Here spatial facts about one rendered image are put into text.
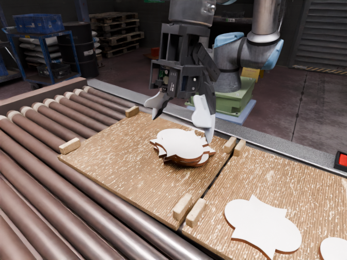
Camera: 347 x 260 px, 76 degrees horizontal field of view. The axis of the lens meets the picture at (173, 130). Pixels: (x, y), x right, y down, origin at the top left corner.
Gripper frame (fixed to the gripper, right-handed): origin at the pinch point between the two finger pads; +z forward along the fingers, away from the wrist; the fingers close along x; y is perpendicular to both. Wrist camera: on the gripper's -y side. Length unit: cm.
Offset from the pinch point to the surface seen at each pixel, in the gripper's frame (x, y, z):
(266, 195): 17.7, -13.1, 12.8
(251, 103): -11, -72, 6
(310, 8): -83, -458, -104
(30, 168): -37.1, 17.3, 21.2
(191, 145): -2.6, -9.9, 7.5
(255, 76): -111, -352, 18
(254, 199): 16.4, -8.7, 12.7
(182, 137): -6.9, -11.0, 7.2
